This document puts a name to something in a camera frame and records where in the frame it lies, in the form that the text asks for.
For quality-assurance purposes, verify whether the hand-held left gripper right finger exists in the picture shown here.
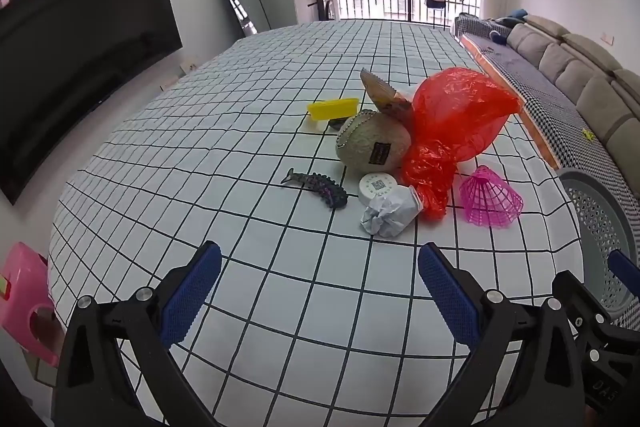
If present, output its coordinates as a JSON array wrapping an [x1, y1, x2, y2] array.
[[417, 242, 586, 427]]

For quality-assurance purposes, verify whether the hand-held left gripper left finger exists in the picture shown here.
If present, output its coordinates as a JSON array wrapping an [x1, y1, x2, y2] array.
[[51, 241, 223, 427]]

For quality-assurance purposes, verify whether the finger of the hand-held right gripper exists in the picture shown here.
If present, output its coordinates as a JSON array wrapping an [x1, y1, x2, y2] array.
[[551, 270, 613, 333], [607, 249, 640, 303]]

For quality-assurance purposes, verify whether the grey perforated plastic basket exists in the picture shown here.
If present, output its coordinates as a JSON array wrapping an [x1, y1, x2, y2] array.
[[557, 167, 640, 323]]

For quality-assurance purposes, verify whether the white plastic package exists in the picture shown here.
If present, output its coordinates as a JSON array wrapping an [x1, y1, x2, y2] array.
[[360, 185, 425, 238]]

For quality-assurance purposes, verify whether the white round jar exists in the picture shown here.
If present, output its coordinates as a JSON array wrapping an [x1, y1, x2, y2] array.
[[357, 172, 401, 208]]

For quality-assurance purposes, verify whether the dark articulated shark toy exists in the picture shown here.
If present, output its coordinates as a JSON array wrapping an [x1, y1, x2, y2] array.
[[280, 168, 348, 210]]

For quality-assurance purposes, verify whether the beige plush ball toy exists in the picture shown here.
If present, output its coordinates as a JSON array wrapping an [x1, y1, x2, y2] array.
[[335, 109, 413, 172]]

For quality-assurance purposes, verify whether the red plastic bag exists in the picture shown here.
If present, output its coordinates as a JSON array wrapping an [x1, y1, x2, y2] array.
[[400, 67, 523, 220]]

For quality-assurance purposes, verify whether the foil snack wrapper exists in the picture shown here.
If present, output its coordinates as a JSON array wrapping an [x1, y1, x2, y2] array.
[[360, 68, 416, 128]]

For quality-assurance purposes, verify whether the yellow plastic container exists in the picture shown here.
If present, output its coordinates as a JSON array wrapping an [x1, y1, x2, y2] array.
[[307, 98, 360, 124]]

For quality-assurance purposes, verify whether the pink plastic stool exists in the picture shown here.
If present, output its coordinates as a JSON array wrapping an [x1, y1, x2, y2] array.
[[0, 242, 63, 368]]

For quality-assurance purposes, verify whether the white grid tablecloth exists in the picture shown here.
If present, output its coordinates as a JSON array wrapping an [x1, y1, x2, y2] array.
[[47, 19, 586, 427]]

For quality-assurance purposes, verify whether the grey sofa with patterned cover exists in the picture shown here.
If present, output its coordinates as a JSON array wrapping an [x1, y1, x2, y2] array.
[[455, 14, 640, 202]]

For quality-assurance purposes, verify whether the black curved television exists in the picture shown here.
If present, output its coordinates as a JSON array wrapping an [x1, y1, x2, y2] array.
[[0, 0, 183, 206]]

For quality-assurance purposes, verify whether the washing machine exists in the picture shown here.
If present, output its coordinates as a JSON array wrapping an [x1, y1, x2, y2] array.
[[306, 0, 335, 22]]

